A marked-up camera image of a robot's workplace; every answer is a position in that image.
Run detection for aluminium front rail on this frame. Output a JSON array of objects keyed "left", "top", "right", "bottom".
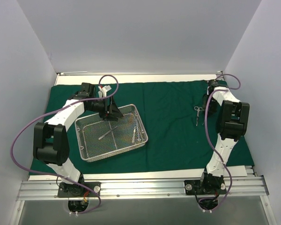
[{"left": 17, "top": 177, "right": 269, "bottom": 201}]

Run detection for metal mesh instrument tray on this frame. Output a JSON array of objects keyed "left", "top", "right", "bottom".
[{"left": 74, "top": 104, "right": 148, "bottom": 162}]

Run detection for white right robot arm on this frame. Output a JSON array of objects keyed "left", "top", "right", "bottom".
[{"left": 198, "top": 80, "right": 250, "bottom": 194}]

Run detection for steel forceps clamp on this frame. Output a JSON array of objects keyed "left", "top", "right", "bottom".
[{"left": 132, "top": 124, "right": 142, "bottom": 143}]

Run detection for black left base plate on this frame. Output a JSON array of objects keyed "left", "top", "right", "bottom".
[{"left": 57, "top": 182, "right": 101, "bottom": 198}]

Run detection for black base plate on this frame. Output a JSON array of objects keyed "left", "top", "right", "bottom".
[
  {"left": 57, "top": 182, "right": 101, "bottom": 198},
  {"left": 184, "top": 180, "right": 227, "bottom": 195}
]

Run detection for steel surgical scissors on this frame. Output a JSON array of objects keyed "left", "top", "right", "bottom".
[{"left": 194, "top": 106, "right": 203, "bottom": 126}]

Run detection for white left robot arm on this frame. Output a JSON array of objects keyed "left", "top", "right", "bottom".
[{"left": 33, "top": 82, "right": 123, "bottom": 196}]

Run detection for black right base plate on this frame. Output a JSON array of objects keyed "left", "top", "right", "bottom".
[{"left": 184, "top": 180, "right": 227, "bottom": 195}]

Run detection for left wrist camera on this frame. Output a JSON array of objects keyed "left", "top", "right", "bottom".
[{"left": 98, "top": 85, "right": 111, "bottom": 98}]

